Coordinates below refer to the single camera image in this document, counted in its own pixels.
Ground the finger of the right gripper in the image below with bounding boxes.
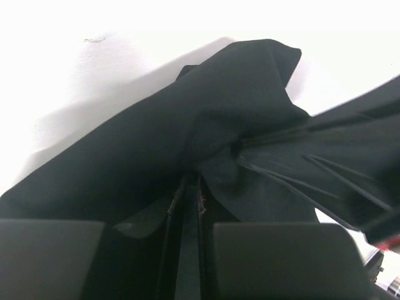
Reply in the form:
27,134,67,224
237,78,399,244

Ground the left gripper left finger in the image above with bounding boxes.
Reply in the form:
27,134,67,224
1,178,187,299

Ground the black t shirt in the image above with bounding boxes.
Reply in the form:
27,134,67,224
1,39,308,224

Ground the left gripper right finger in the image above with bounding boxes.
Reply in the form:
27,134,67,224
198,182,380,299

